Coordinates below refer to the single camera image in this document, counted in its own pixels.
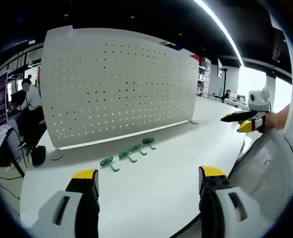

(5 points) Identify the black floor cable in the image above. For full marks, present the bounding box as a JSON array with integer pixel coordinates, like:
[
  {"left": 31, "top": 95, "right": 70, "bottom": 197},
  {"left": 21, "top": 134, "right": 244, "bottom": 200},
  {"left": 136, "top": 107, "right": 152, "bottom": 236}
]
[{"left": 0, "top": 127, "right": 29, "bottom": 201}]

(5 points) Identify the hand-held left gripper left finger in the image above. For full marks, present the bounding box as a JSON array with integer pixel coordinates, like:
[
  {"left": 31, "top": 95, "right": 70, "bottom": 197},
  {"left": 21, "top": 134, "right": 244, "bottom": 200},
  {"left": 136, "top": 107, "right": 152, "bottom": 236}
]
[{"left": 28, "top": 169, "right": 100, "bottom": 238}]

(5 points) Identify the green hook assembly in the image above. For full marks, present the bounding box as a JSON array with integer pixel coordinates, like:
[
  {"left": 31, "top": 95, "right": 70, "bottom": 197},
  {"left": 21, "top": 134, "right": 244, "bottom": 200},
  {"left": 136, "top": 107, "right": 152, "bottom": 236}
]
[
  {"left": 142, "top": 137, "right": 157, "bottom": 150},
  {"left": 118, "top": 150, "right": 138, "bottom": 164},
  {"left": 100, "top": 157, "right": 120, "bottom": 172},
  {"left": 131, "top": 144, "right": 147, "bottom": 156}
]

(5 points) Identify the person's white shirt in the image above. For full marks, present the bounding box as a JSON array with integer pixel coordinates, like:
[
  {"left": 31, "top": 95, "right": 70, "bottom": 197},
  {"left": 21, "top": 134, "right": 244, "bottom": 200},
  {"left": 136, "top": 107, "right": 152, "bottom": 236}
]
[{"left": 259, "top": 0, "right": 293, "bottom": 179}]

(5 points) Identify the black round bin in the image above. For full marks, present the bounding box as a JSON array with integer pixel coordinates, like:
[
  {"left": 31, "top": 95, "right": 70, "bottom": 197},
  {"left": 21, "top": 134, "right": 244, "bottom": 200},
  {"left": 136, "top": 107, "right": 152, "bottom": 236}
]
[{"left": 31, "top": 146, "right": 47, "bottom": 166}]

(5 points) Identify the white storage shelf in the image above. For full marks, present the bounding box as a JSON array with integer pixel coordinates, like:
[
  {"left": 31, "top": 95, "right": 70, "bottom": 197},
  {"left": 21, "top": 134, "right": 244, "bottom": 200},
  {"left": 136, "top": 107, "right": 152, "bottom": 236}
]
[{"left": 197, "top": 57, "right": 212, "bottom": 95}]

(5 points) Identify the white perforated mounting plate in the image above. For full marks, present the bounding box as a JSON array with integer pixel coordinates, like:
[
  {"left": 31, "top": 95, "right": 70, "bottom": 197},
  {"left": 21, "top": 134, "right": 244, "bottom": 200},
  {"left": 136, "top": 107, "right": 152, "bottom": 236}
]
[{"left": 41, "top": 26, "right": 200, "bottom": 151}]

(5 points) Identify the ceiling light strip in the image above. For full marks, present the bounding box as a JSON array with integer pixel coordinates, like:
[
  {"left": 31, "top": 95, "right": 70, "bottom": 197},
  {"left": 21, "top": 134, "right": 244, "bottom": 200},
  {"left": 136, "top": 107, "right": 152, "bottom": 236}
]
[{"left": 193, "top": 0, "right": 245, "bottom": 67}]

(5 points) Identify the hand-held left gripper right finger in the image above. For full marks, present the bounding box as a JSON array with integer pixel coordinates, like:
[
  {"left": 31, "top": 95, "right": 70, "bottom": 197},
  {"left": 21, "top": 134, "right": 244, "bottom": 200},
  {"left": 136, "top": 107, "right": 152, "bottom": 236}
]
[{"left": 198, "top": 166, "right": 264, "bottom": 238}]

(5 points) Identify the black tripod stand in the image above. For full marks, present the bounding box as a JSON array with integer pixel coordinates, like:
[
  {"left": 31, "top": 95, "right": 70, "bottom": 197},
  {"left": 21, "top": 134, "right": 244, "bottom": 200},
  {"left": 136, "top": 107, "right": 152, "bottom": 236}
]
[{"left": 208, "top": 68, "right": 233, "bottom": 103}]

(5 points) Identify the black desktop monitor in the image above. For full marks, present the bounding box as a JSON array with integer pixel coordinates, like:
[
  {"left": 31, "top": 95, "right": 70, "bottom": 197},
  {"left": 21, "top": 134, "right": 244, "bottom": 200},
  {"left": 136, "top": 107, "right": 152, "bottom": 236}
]
[{"left": 10, "top": 90, "right": 26, "bottom": 110}]

